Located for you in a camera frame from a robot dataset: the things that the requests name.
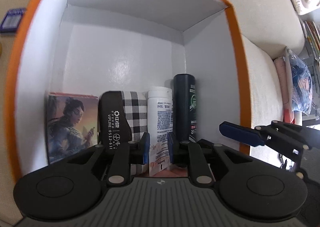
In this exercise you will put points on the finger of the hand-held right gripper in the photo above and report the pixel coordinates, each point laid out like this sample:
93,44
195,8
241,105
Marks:
298,165
240,133

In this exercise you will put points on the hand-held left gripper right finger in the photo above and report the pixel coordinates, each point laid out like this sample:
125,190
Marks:
171,147

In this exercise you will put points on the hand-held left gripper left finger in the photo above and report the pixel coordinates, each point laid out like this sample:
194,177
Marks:
145,147

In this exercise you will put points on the white orange sachet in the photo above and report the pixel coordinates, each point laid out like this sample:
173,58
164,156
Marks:
158,159

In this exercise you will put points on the orange cardboard box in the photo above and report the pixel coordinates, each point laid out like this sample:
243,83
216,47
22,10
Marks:
120,49

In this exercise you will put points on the black checkered pouch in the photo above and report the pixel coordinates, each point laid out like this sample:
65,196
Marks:
136,114

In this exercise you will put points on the white plastic bottle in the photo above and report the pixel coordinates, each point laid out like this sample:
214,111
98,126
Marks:
160,114

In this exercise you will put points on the black spray can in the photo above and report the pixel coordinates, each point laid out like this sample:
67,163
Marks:
183,107

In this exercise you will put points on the card box with figure print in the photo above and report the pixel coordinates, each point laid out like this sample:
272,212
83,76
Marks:
72,124

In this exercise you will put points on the clear bag with blue cloth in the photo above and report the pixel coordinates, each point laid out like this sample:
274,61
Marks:
300,84

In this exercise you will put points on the beige fabric sofa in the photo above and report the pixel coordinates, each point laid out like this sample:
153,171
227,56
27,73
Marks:
262,42

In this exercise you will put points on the row of books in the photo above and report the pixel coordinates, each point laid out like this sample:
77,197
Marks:
312,39

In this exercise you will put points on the navy blue card box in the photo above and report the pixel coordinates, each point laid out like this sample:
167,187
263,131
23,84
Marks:
12,20

